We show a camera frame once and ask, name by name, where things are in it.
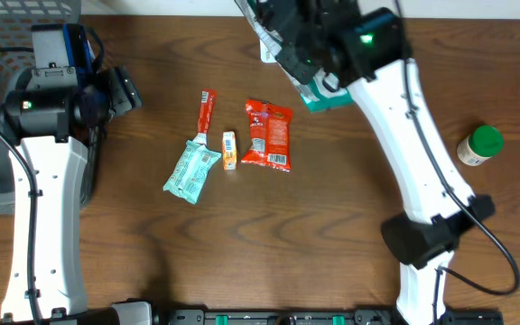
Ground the green snack packet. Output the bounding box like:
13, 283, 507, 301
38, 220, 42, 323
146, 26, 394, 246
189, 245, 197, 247
235, 0, 353, 113

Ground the red snack stick packet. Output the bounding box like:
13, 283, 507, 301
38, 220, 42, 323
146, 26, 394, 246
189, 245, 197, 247
193, 89, 217, 145

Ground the orange red snack pouch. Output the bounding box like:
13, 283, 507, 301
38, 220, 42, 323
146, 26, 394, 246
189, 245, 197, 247
241, 98, 293, 172

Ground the pale green wipes packet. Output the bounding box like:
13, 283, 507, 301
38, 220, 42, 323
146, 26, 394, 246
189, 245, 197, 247
162, 140, 221, 204

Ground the small orange juice box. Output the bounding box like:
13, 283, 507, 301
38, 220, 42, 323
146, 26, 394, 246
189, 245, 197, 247
222, 131, 237, 171

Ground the green lid white jar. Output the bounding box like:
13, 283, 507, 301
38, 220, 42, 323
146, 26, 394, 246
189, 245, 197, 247
457, 125, 505, 166

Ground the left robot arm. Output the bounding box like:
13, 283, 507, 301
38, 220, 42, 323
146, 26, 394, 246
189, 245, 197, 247
1, 23, 159, 324

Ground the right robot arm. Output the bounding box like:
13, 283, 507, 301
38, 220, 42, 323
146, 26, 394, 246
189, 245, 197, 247
239, 1, 502, 324

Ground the white barcode scanner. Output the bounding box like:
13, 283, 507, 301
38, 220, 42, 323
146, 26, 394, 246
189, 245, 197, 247
260, 38, 281, 63

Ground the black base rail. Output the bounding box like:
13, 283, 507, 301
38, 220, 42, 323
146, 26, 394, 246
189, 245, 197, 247
164, 308, 506, 325

